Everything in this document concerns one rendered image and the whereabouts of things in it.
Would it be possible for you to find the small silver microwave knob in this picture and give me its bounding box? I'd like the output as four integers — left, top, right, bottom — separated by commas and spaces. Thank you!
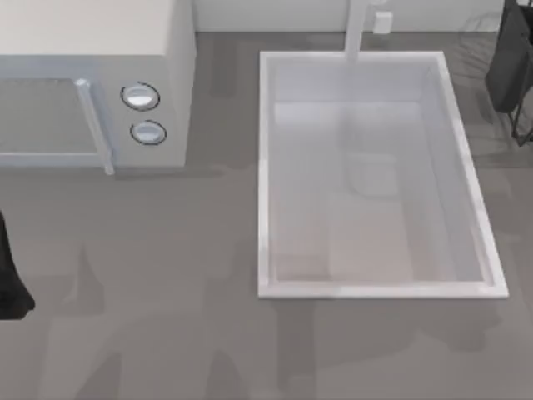
129, 119, 168, 147

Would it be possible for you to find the microwave oven door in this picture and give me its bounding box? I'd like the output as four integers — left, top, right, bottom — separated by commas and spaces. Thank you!
0, 56, 114, 169

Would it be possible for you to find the white sink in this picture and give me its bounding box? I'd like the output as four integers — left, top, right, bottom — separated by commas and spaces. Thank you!
257, 50, 511, 301

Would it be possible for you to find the large silver microwave knob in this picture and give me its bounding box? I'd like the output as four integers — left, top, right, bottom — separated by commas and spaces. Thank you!
120, 81, 162, 113

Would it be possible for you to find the pale microwave oven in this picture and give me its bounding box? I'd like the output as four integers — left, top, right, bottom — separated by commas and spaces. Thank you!
0, 0, 197, 181

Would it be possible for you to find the tall white tap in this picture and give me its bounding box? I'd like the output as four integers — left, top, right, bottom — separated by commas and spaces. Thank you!
343, 0, 388, 63

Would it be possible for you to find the metal microwave door handle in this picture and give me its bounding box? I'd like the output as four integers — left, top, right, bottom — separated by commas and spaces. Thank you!
74, 77, 116, 176

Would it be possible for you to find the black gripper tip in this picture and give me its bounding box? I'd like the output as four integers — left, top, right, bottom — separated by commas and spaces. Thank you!
0, 210, 36, 322

